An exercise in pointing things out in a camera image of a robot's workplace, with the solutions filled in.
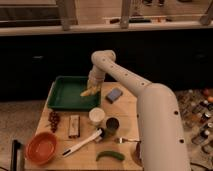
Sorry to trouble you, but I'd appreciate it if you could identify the yellow banana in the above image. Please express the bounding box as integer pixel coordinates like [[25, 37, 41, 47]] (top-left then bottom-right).
[[80, 87, 99, 97]]

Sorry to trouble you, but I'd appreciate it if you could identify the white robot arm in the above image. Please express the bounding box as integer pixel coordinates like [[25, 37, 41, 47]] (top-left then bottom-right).
[[88, 50, 191, 171]]

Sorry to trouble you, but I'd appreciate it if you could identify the green plastic tray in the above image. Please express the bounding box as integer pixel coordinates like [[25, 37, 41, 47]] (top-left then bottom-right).
[[47, 76, 101, 111]]

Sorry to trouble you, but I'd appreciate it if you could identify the white cup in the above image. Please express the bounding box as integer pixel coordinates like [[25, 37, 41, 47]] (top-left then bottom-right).
[[89, 107, 105, 126]]

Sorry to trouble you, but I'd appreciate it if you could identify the wooden brush block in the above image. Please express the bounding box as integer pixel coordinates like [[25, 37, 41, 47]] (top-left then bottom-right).
[[68, 115, 80, 138]]

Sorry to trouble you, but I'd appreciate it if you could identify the small metal cup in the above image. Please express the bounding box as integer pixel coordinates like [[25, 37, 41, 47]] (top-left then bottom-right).
[[106, 117, 120, 134]]

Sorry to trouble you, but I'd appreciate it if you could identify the bunch of dark grapes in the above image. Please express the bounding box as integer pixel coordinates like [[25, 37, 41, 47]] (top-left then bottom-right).
[[48, 111, 60, 133]]

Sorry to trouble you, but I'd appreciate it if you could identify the metal fork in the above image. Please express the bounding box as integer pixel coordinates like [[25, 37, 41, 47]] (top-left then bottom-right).
[[114, 137, 140, 144]]

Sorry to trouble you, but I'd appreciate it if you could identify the green chili pepper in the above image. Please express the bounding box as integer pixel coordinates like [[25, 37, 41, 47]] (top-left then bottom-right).
[[96, 151, 125, 161]]

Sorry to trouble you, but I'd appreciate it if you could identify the orange bowl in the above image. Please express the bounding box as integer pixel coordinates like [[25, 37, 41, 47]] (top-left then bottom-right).
[[25, 132, 57, 165]]

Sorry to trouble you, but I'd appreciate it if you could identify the dark bowl with cloth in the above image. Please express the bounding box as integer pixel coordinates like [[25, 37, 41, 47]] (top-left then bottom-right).
[[135, 143, 142, 165]]

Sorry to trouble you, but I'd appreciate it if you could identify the white handled kitchen tool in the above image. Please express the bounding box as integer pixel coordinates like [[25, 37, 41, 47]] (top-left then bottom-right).
[[62, 128, 103, 157]]

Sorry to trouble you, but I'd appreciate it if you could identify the black chair frame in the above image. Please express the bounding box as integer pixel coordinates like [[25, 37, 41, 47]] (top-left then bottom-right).
[[10, 139, 25, 171]]

